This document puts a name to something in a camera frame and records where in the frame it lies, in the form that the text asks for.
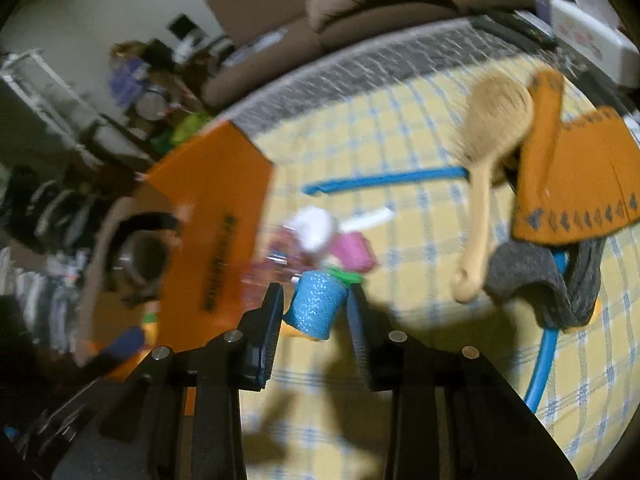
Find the white tissue box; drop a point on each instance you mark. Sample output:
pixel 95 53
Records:
pixel 585 30

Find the purple bag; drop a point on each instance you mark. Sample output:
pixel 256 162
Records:
pixel 127 75

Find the wooden hairbrush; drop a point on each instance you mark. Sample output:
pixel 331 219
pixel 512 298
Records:
pixel 500 115

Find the clear bag of rubber bands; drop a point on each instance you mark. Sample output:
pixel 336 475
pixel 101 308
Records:
pixel 280 265

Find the brown sofa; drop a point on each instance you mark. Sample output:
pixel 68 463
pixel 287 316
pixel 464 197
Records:
pixel 260 5

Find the white metal rack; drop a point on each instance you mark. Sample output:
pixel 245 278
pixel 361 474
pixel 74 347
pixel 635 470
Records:
pixel 45 95

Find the dark grey sock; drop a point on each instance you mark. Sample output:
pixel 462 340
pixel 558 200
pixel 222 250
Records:
pixel 540 275

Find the orange patterned sock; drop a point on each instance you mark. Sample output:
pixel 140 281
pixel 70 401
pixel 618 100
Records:
pixel 575 175

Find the orange cardboard box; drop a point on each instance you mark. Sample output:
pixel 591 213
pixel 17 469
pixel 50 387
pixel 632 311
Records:
pixel 215 200

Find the pink hair roller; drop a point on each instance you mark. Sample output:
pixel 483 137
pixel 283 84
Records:
pixel 355 252

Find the white round cap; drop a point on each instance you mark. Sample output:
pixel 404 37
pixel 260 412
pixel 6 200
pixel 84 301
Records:
pixel 317 227

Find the blue plastic hoop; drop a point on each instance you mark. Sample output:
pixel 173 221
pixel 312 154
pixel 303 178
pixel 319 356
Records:
pixel 390 178

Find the round tin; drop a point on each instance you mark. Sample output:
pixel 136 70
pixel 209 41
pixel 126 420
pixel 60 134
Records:
pixel 150 105

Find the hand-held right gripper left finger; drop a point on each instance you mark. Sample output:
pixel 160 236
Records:
pixel 272 330

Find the white plastic strip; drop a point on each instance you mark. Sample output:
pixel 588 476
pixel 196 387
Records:
pixel 367 220

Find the brown sofa cushion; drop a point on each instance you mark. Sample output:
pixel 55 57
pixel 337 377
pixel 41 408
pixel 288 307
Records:
pixel 380 2

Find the green bag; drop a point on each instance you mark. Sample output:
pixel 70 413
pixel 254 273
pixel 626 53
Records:
pixel 187 125

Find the blue hair roller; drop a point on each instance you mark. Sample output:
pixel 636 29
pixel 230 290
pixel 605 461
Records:
pixel 317 305
pixel 122 342

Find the green hair roller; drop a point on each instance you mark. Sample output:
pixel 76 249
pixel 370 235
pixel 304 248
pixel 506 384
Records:
pixel 345 275

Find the grey patterned table cloth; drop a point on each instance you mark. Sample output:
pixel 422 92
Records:
pixel 375 65

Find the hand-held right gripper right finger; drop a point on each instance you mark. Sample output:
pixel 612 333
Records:
pixel 357 330

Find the metal cup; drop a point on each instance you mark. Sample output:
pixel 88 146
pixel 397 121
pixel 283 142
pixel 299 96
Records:
pixel 140 260

